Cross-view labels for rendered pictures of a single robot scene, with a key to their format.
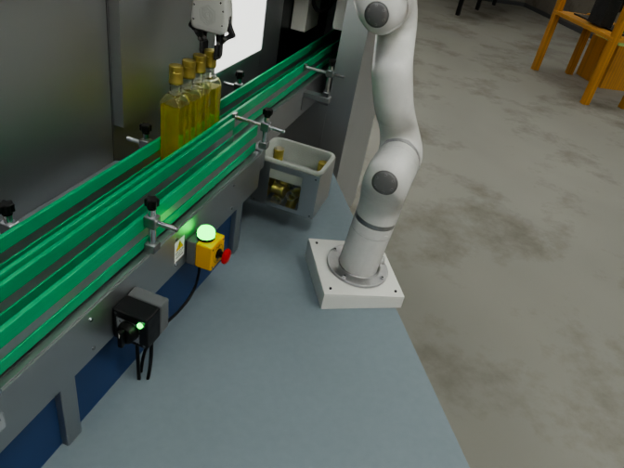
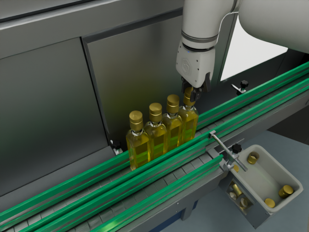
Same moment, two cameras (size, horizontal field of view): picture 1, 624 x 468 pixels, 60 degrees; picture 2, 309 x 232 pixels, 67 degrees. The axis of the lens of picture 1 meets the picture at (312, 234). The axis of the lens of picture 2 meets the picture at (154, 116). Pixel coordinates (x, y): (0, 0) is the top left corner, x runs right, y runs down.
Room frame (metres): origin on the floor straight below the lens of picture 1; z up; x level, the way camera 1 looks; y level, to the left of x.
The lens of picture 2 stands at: (1.03, 0.08, 1.78)
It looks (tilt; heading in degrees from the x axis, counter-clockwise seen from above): 49 degrees down; 46
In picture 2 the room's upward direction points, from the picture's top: straight up
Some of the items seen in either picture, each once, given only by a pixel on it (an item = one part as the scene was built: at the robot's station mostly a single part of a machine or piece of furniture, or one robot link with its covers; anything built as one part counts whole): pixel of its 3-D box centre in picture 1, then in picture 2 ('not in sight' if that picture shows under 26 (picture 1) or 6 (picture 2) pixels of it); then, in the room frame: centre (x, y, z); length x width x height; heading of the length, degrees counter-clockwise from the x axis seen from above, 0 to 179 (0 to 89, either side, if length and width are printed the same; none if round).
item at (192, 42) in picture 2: not in sight; (198, 34); (1.44, 0.36, 1.50); 0.09 x 0.08 x 0.03; 76
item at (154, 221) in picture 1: (162, 228); not in sight; (0.90, 0.31, 1.11); 0.07 x 0.04 x 0.13; 77
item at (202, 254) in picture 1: (206, 250); not in sight; (1.06, 0.25, 0.96); 0.07 x 0.07 x 0.07; 77
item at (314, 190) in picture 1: (285, 175); (250, 179); (1.59, 0.12, 0.92); 0.27 x 0.17 x 0.15; 77
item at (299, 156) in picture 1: (295, 165); (260, 179); (1.58, 0.10, 0.97); 0.22 x 0.17 x 0.09; 77
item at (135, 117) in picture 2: (175, 73); (136, 120); (1.27, 0.40, 1.31); 0.04 x 0.04 x 0.04
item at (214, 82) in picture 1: (207, 110); (185, 129); (1.44, 0.36, 1.16); 0.06 x 0.06 x 0.21; 76
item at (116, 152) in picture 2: (138, 146); (116, 149); (1.24, 0.49, 1.11); 0.07 x 0.04 x 0.13; 77
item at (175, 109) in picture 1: (175, 131); (139, 152); (1.27, 0.40, 1.16); 0.06 x 0.06 x 0.21; 76
